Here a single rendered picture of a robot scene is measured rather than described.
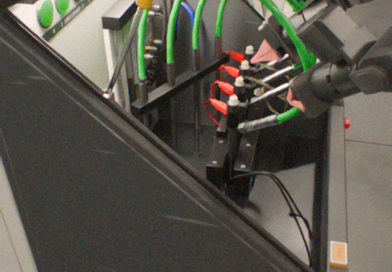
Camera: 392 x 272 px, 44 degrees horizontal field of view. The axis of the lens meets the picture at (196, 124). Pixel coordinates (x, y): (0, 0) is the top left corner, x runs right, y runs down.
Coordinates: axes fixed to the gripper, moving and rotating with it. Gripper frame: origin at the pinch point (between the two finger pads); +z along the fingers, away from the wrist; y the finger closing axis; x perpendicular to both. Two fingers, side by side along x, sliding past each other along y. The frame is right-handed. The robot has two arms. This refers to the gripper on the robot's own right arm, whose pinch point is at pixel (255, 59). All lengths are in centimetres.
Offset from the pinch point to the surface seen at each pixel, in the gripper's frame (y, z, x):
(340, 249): -36.7, 0.4, 14.9
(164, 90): 5.7, 24.2, 0.9
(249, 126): -8.8, 3.2, 10.5
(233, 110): -6.2, 10.6, 2.4
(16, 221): 5, 31, 43
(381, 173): -103, 69, -134
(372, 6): -62, 108, -366
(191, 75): 4.4, 22.8, -8.1
